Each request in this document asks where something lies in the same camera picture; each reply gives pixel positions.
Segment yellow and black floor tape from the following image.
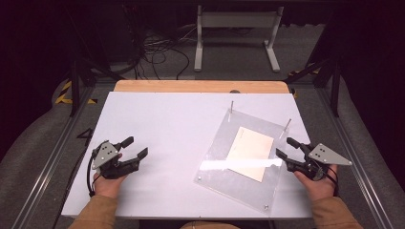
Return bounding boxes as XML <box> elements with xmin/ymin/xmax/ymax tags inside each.
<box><xmin>54</xmin><ymin>80</ymin><xmax>98</xmax><ymax>105</ymax></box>
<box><xmin>288</xmin><ymin>62</ymin><xmax>321</xmax><ymax>77</ymax></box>

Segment black metal stand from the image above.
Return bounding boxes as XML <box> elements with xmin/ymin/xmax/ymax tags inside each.
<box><xmin>286</xmin><ymin>47</ymin><xmax>344</xmax><ymax>117</ymax></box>
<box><xmin>68</xmin><ymin>44</ymin><xmax>126</xmax><ymax>117</ymax></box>

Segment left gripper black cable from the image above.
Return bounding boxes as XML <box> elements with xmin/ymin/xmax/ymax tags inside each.
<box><xmin>85</xmin><ymin>147</ymin><xmax>103</xmax><ymax>198</ymax></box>

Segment wooden table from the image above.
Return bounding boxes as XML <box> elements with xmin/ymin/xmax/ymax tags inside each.
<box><xmin>113</xmin><ymin>79</ymin><xmax>290</xmax><ymax>94</ymax></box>

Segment white board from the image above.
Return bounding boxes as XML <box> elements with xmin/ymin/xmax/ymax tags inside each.
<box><xmin>60</xmin><ymin>91</ymin><xmax>313</xmax><ymax>220</ymax></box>

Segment clear acrylic frame plate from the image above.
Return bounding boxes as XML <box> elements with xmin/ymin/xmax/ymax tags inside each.
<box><xmin>193</xmin><ymin>108</ymin><xmax>291</xmax><ymax>215</ymax></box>

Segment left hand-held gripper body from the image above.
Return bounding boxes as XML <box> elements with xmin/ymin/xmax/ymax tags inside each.
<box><xmin>91</xmin><ymin>140</ymin><xmax>141</xmax><ymax>180</ymax></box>

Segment person's left hand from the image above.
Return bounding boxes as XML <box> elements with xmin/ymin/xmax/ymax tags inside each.
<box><xmin>93</xmin><ymin>153</ymin><xmax>129</xmax><ymax>199</ymax></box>

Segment black triangular bracket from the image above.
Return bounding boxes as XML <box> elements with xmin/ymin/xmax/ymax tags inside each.
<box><xmin>75</xmin><ymin>127</ymin><xmax>95</xmax><ymax>148</ymax></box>

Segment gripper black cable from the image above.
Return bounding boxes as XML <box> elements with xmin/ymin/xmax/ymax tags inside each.
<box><xmin>85</xmin><ymin>147</ymin><xmax>103</xmax><ymax>198</ymax></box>
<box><xmin>324</xmin><ymin>165</ymin><xmax>340</xmax><ymax>196</ymax></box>

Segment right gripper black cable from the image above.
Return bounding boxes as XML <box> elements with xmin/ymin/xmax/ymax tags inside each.
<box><xmin>324</xmin><ymin>165</ymin><xmax>340</xmax><ymax>196</ymax></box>

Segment person's right hand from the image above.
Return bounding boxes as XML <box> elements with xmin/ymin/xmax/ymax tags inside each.
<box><xmin>293</xmin><ymin>163</ymin><xmax>339</xmax><ymax>202</ymax></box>

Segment cream paper card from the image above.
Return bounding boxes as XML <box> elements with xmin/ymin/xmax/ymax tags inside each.
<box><xmin>226</xmin><ymin>126</ymin><xmax>275</xmax><ymax>183</ymax></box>

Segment bundle of black cables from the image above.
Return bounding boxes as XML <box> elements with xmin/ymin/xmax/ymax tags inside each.
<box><xmin>125</xmin><ymin>6</ymin><xmax>192</xmax><ymax>80</ymax></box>

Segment aluminium rail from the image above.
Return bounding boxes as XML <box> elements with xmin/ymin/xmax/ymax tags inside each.
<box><xmin>11</xmin><ymin>85</ymin><xmax>96</xmax><ymax>229</ymax></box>
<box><xmin>314</xmin><ymin>87</ymin><xmax>394</xmax><ymax>229</ymax></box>

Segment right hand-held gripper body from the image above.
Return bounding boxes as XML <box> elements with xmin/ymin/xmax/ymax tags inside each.
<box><xmin>286</xmin><ymin>142</ymin><xmax>353</xmax><ymax>182</ymax></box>

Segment white metal stand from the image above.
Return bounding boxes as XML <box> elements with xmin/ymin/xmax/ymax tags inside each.
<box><xmin>194</xmin><ymin>4</ymin><xmax>285</xmax><ymax>73</ymax></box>

